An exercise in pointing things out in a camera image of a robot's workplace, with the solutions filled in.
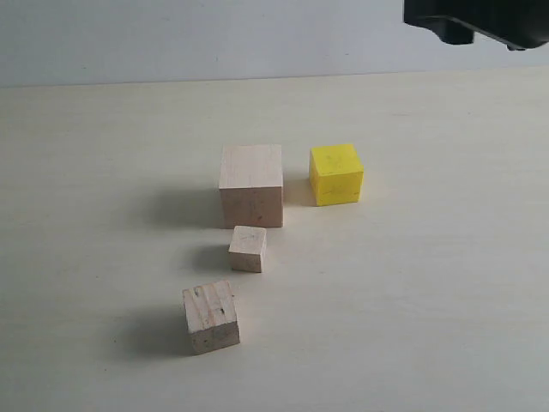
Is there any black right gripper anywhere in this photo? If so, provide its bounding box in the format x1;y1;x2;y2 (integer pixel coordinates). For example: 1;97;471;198
403;0;548;51

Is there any yellow cube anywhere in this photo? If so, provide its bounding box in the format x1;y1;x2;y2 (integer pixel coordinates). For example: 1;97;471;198
309;143;365;206

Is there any large light wooden cube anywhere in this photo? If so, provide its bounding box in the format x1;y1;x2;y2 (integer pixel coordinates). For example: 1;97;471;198
219;144;283;228

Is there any medium striped wooden cube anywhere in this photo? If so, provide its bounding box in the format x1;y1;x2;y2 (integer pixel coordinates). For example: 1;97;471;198
182;280;240;354

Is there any small light wooden cube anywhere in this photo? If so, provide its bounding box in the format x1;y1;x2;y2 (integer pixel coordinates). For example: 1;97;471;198
228;226;267;273

